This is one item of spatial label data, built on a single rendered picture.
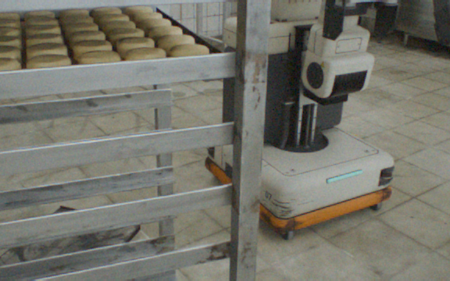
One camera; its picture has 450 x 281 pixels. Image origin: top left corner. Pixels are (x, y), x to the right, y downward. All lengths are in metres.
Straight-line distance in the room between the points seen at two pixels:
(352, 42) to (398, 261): 0.86
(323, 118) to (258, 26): 1.82
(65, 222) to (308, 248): 1.54
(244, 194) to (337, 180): 1.46
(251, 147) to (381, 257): 1.54
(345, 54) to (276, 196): 0.61
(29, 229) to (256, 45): 0.35
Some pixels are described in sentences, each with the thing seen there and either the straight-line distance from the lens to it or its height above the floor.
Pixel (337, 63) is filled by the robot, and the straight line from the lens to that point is 1.92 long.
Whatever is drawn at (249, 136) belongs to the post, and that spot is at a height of 0.97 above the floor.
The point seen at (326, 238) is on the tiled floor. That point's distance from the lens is 2.17.
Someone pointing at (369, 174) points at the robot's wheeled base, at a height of 0.22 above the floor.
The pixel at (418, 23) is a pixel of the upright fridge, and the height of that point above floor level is 0.29.
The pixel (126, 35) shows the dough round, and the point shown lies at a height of 1.06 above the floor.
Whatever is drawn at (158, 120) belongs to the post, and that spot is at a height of 0.82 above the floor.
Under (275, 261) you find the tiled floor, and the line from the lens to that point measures 2.01.
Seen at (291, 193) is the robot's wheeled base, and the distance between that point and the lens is 1.97.
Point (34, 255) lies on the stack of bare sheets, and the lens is 2.09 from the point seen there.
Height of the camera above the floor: 1.22
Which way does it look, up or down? 24 degrees down
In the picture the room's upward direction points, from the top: 1 degrees clockwise
